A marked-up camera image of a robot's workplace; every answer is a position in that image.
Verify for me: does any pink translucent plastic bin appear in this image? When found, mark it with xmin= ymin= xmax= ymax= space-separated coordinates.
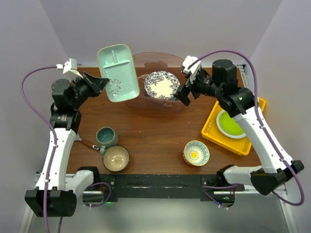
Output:
xmin=126 ymin=52 xmax=185 ymax=113

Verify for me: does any mint green rectangular dish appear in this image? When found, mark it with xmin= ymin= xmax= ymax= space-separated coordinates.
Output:
xmin=97 ymin=44 xmax=140 ymax=102

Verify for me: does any brown beige bowl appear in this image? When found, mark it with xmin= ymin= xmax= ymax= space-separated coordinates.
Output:
xmin=103 ymin=145 xmax=130 ymax=172

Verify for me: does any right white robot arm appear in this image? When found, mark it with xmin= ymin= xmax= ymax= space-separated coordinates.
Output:
xmin=175 ymin=56 xmax=304 ymax=195

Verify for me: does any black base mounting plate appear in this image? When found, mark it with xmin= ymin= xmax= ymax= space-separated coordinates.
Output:
xmin=82 ymin=174 xmax=244 ymax=206

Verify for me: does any blue floral plate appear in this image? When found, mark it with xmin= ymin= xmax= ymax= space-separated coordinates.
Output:
xmin=144 ymin=71 xmax=180 ymax=100

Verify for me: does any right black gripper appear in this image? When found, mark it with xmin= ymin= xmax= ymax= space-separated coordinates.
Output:
xmin=174 ymin=68 xmax=223 ymax=106

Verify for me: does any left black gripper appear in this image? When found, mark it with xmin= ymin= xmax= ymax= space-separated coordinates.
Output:
xmin=70 ymin=71 xmax=109 ymax=109

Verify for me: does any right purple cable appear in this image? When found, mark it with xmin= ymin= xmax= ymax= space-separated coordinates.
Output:
xmin=187 ymin=50 xmax=305 ymax=207

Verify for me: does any yellow flower patterned bowl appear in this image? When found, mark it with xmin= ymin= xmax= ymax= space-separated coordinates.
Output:
xmin=182 ymin=140 xmax=210 ymax=166

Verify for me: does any aluminium frame rail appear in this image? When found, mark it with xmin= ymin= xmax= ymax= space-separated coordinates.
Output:
xmin=280 ymin=200 xmax=298 ymax=233

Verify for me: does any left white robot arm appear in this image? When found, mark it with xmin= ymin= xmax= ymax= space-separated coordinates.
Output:
xmin=25 ymin=72 xmax=109 ymax=217

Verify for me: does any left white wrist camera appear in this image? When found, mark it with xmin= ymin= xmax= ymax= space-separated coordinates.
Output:
xmin=56 ymin=58 xmax=81 ymax=79

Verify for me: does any green plate white rim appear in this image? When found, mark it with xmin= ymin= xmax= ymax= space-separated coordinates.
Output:
xmin=216 ymin=110 xmax=246 ymax=139

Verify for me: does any brown handled small spoon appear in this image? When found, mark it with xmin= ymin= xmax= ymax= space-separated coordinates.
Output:
xmin=79 ymin=139 xmax=100 ymax=151

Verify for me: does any yellow plastic tray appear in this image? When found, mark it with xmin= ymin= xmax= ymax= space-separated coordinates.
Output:
xmin=201 ymin=101 xmax=252 ymax=156

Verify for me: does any teal ceramic cup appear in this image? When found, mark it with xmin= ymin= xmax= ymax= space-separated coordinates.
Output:
xmin=96 ymin=127 xmax=119 ymax=155

